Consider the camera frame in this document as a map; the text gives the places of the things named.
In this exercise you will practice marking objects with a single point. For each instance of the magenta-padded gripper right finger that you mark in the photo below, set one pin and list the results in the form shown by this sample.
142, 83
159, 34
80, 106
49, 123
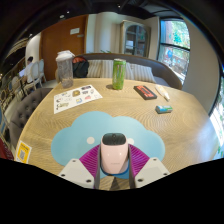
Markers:
138, 161

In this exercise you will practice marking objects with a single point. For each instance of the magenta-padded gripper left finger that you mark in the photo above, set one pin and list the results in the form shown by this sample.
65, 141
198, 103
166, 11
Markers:
90, 161

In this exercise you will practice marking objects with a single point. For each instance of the pink and black computer mouse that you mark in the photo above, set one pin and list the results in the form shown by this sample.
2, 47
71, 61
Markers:
114, 153

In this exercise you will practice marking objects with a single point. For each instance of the blue cloud-shaped mouse pad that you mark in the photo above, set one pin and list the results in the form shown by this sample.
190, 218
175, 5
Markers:
86, 130

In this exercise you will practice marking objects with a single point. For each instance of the small blue eraser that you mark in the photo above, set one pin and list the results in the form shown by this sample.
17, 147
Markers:
164, 109

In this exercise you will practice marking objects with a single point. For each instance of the white sticker sheet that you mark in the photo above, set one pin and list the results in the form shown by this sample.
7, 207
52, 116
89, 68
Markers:
76, 97

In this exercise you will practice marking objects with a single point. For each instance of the yellow code card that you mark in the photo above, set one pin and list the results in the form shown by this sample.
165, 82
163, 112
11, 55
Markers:
23, 152

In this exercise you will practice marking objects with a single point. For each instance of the flat black and red box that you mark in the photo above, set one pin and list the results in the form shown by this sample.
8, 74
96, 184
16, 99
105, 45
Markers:
145, 92

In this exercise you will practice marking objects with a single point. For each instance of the white tube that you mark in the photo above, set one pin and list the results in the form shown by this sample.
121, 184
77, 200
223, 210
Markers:
162, 92

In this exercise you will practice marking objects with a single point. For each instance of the grey tufted armchair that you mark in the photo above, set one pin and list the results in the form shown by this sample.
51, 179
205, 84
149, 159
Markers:
25, 110

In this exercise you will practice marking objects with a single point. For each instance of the red fabric object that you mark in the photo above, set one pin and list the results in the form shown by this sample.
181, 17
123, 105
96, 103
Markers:
5, 148

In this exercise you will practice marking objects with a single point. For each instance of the striped cushion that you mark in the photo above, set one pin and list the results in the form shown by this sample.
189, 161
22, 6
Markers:
100, 68
140, 73

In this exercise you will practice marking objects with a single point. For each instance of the large glass window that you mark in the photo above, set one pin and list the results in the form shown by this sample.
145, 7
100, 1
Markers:
173, 46
218, 123

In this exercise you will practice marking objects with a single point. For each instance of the green drink can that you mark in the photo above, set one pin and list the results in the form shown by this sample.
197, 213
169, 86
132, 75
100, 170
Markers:
119, 75

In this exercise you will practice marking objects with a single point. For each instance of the clear plastic shaker bottle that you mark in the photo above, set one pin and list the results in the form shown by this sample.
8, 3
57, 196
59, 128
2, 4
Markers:
66, 71

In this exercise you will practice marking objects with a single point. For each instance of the grey curved sofa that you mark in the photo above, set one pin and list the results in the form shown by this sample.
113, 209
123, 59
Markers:
163, 71

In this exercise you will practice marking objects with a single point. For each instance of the black backpack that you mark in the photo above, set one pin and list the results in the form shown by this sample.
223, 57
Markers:
80, 68

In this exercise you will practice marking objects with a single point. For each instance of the group of white chairs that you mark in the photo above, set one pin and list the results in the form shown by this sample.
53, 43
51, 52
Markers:
35, 76

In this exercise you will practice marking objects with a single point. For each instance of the person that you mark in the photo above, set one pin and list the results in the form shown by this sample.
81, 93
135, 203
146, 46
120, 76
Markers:
29, 70

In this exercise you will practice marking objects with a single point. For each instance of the cabinet with glass door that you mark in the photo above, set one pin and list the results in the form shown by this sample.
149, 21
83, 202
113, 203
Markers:
135, 38

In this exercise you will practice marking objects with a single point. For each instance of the brown wooden door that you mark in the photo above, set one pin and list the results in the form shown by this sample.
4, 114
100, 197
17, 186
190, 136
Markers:
60, 40

